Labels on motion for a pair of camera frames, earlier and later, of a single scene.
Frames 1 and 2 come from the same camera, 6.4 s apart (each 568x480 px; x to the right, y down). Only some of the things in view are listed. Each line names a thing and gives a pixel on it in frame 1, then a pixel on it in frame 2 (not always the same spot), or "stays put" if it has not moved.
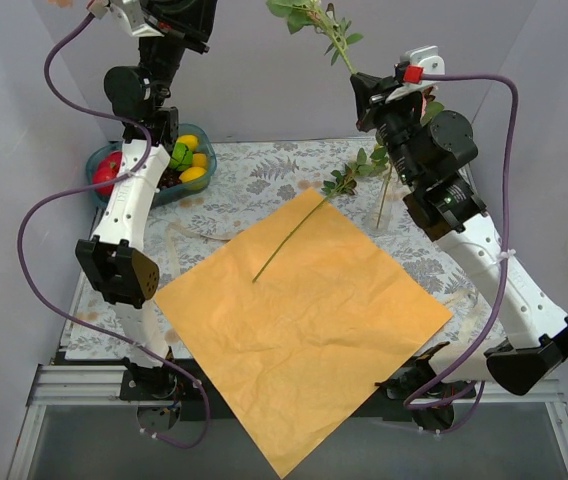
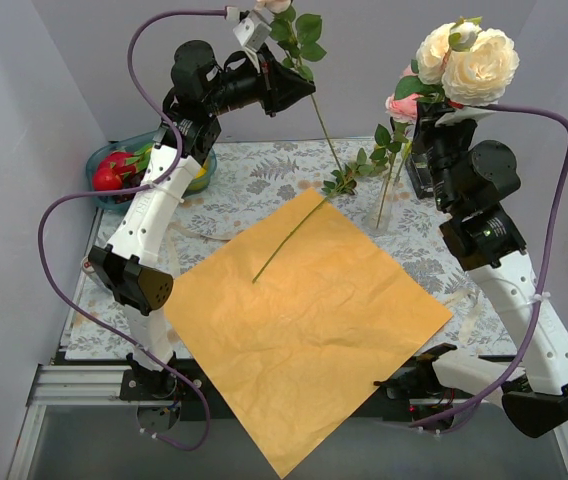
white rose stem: [323, 20] to [461, 64]
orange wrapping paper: [328, 319] stays put
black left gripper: [184, 36] to [269, 83]
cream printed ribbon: [171, 231] stays put
